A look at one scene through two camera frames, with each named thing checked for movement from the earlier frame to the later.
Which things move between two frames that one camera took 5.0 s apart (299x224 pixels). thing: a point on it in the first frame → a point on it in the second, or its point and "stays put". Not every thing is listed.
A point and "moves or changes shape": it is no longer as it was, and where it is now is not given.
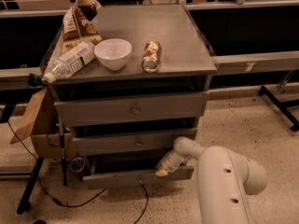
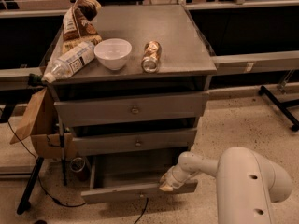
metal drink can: (151, 57) stays put
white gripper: (171, 162) → (175, 175)
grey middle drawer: (130, 142) stays put
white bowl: (113, 52) stays put
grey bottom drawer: (92, 180) moves or changes shape
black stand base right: (283, 107) stays put
